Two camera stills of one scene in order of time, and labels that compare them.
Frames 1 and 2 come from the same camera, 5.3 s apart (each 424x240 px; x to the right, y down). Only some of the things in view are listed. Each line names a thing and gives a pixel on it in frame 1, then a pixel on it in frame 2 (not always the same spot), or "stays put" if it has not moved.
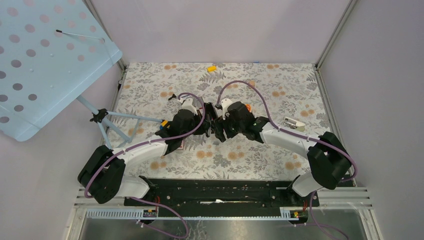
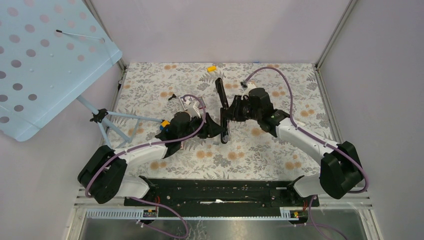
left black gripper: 199,119 stays put
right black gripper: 220,123 -> 235,108
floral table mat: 286,95 stays put
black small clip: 173,96 stays put
